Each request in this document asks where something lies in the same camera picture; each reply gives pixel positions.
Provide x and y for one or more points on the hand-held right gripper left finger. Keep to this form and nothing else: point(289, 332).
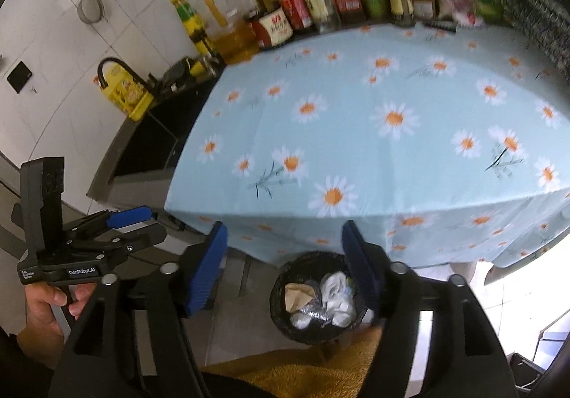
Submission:
point(207, 269)

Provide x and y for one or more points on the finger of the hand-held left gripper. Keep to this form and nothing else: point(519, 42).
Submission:
point(142, 241)
point(131, 216)

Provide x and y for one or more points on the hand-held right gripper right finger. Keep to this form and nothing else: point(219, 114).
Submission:
point(360, 264)

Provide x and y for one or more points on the brown paper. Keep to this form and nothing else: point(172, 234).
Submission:
point(298, 296)

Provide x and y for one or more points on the trash bin with black bag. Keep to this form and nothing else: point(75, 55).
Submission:
point(285, 331)

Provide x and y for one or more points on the person's left forearm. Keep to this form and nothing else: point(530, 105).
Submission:
point(22, 369)

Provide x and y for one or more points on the person's left hand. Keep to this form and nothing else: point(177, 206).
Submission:
point(42, 306)

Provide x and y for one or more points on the large white crumpled tissue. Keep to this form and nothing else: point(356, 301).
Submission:
point(336, 298)

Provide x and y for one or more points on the crumpled silver foil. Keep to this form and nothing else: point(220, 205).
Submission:
point(318, 313)

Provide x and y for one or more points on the black kitchen sink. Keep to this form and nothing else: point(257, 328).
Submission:
point(147, 139)

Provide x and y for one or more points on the small white tissue ball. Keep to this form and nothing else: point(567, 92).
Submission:
point(300, 321)

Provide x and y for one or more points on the daisy print blue tablecloth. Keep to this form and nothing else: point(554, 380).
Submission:
point(356, 157)

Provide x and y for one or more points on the small glass jar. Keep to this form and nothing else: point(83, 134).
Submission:
point(207, 66)

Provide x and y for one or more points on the black crate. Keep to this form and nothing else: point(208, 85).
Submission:
point(530, 371)

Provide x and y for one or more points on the large clear cooking oil bottle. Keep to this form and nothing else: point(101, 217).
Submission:
point(234, 44)

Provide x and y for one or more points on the green label bottle yellow cap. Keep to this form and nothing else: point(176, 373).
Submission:
point(191, 24)

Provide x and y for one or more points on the dark bottle red white label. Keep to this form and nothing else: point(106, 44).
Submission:
point(274, 26)

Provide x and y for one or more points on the small brown jar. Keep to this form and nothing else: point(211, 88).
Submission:
point(423, 4)

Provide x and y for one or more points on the black wall socket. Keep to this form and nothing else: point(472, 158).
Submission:
point(19, 76)

